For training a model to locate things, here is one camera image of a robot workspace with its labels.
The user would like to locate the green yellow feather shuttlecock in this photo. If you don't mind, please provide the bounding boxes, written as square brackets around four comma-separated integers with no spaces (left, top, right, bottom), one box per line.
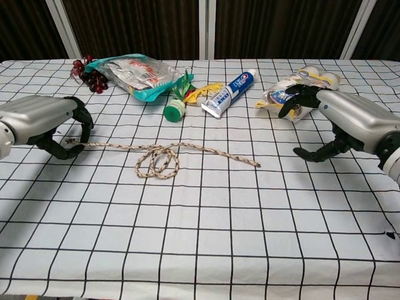
[164,69,226,123]

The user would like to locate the white metal frame post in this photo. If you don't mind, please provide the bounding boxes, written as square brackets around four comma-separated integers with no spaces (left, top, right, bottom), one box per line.
[45,0,83,59]
[198,0,216,60]
[340,0,376,60]

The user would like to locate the beige braided rope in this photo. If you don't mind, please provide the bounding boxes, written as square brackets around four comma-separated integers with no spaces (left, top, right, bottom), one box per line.
[64,139,262,179]

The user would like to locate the white black checkered tablecloth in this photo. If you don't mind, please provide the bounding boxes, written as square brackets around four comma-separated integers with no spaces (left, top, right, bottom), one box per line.
[0,57,400,300]

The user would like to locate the dark brown pleated panel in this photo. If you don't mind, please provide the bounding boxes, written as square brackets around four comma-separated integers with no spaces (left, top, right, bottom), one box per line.
[0,0,68,62]
[351,0,400,60]
[214,0,354,60]
[62,0,201,60]

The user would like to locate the yellow white snack package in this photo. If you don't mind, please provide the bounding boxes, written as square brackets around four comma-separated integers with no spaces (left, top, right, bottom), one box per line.
[254,65,341,122]

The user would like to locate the blue white toothpaste tube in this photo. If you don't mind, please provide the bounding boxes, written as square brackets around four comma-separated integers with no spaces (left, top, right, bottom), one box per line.
[201,69,258,119]

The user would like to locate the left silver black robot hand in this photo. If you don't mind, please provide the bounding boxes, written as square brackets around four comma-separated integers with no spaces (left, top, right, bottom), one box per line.
[0,95,94,160]

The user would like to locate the dark red plastic grapes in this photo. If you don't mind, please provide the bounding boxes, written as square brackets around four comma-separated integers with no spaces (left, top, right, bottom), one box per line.
[70,54,109,94]

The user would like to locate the teal clear snack bag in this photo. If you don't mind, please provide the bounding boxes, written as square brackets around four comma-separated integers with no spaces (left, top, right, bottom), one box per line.
[84,54,188,103]

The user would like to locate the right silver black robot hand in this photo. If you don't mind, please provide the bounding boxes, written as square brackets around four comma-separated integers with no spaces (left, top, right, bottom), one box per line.
[277,83,400,162]

